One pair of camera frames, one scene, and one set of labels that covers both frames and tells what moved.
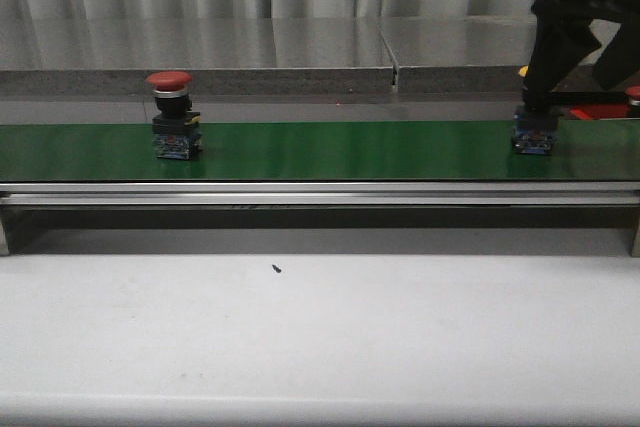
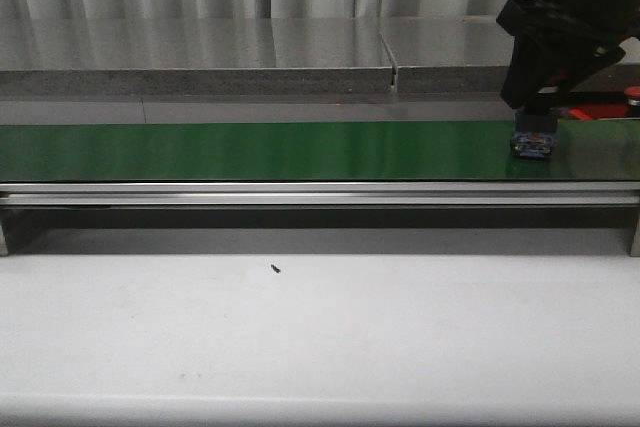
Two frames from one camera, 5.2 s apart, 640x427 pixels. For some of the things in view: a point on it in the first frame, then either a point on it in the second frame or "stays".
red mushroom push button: [633, 94] stays
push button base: [175, 128] → [534, 134]
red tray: [601, 111] stays
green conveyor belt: [604, 150] stays
